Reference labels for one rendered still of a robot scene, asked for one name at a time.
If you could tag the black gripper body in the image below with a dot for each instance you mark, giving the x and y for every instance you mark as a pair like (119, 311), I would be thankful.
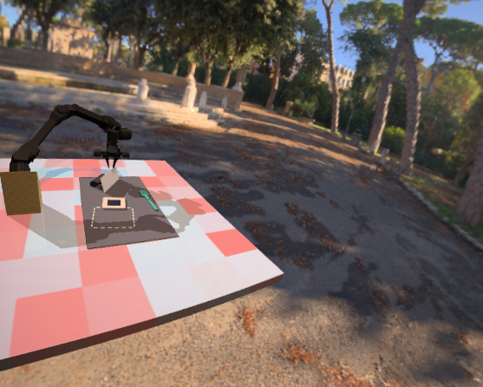
(98, 152)

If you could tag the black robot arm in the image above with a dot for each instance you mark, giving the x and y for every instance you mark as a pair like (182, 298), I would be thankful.
(29, 151)

